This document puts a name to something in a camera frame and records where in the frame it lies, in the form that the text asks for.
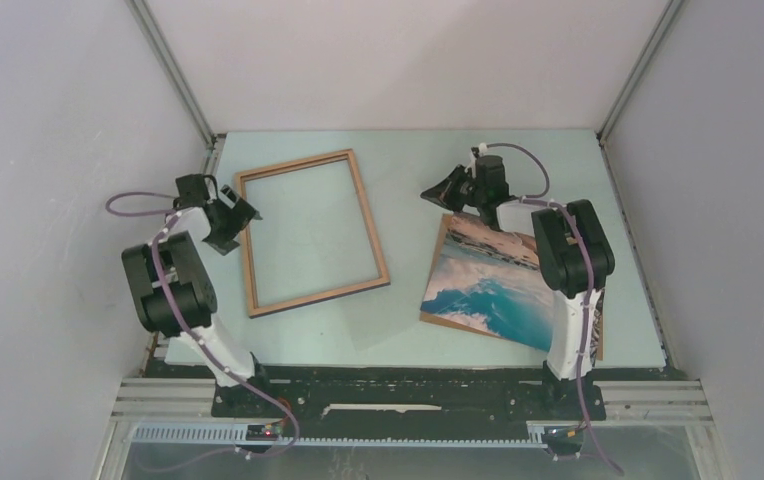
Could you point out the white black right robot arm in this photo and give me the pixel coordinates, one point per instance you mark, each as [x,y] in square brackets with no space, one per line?
[574,254]

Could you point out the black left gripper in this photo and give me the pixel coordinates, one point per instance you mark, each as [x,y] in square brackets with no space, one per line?
[241,215]

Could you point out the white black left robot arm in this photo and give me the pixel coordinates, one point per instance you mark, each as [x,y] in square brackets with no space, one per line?
[171,289]

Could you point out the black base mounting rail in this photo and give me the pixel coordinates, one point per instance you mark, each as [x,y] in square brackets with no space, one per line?
[412,404]

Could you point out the ocean sky photo print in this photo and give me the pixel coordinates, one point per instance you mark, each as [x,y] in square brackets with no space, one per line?
[488,285]

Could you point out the wooden picture frame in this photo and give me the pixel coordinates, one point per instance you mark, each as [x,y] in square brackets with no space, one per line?
[318,240]

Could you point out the aluminium extrusion base frame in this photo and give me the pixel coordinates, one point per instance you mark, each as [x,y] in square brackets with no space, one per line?
[179,408]

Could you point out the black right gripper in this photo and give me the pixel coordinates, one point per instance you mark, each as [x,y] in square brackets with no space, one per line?
[445,193]

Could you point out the clear acrylic frame sheet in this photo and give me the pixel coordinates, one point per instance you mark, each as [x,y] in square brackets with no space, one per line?
[372,318]

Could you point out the brown frame backing board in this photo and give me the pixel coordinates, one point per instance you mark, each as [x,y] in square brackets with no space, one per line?
[442,245]

